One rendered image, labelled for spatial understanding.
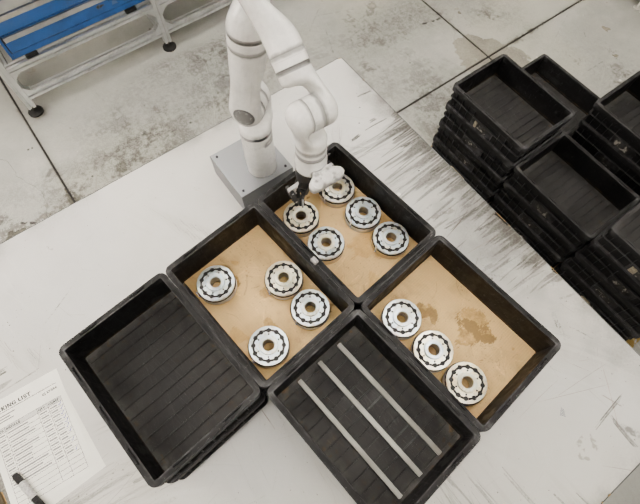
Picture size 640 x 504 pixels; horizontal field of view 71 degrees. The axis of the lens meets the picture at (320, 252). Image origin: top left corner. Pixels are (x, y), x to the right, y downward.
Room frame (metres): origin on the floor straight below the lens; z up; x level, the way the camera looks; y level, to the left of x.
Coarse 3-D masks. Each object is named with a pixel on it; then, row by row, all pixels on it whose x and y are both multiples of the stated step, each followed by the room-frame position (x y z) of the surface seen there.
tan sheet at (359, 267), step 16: (320, 208) 0.64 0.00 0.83; (336, 208) 0.64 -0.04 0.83; (320, 224) 0.59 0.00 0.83; (336, 224) 0.59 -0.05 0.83; (304, 240) 0.54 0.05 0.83; (352, 240) 0.54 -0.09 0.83; (368, 240) 0.54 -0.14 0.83; (352, 256) 0.49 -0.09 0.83; (368, 256) 0.49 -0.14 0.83; (400, 256) 0.50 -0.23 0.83; (336, 272) 0.44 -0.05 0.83; (352, 272) 0.44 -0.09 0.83; (368, 272) 0.45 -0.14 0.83; (384, 272) 0.45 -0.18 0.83; (352, 288) 0.40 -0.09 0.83
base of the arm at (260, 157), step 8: (240, 136) 0.79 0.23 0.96; (272, 136) 0.81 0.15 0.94; (248, 144) 0.77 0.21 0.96; (256, 144) 0.77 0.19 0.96; (264, 144) 0.77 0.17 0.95; (272, 144) 0.80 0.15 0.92; (248, 152) 0.77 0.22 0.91; (256, 152) 0.76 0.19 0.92; (264, 152) 0.77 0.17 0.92; (272, 152) 0.79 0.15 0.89; (248, 160) 0.77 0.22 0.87; (256, 160) 0.76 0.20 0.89; (264, 160) 0.77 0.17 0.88; (272, 160) 0.79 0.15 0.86; (248, 168) 0.78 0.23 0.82; (256, 168) 0.76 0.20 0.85; (264, 168) 0.77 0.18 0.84; (272, 168) 0.78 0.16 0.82; (256, 176) 0.76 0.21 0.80; (264, 176) 0.76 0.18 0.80
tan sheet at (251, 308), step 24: (240, 240) 0.53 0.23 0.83; (264, 240) 0.53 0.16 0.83; (216, 264) 0.45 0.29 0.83; (240, 264) 0.46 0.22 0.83; (264, 264) 0.46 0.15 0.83; (192, 288) 0.38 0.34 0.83; (240, 288) 0.39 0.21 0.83; (264, 288) 0.39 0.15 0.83; (312, 288) 0.39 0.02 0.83; (216, 312) 0.32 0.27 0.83; (240, 312) 0.32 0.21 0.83; (264, 312) 0.32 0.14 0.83; (288, 312) 0.32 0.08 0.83; (336, 312) 0.33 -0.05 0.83; (240, 336) 0.26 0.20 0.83; (288, 336) 0.26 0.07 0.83; (312, 336) 0.26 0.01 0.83
